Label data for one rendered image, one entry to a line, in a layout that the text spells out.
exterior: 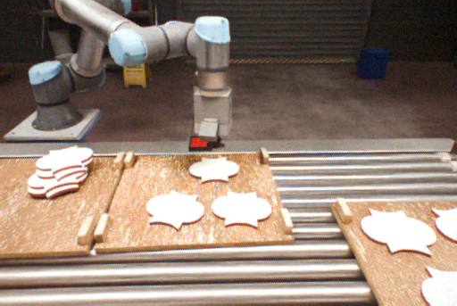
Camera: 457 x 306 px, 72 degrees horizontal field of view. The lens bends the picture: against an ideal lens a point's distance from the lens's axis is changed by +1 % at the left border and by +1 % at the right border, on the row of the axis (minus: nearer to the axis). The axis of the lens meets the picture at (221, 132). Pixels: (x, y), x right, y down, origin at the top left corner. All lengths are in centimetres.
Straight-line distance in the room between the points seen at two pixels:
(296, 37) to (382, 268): 507
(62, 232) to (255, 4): 493
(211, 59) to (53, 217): 50
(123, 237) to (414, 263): 57
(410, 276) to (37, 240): 73
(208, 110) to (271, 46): 481
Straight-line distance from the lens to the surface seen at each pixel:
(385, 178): 99
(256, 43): 547
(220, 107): 74
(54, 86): 133
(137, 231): 72
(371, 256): 71
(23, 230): 82
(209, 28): 69
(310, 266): 68
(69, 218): 80
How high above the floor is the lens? 143
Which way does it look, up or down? 27 degrees down
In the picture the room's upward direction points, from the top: straight up
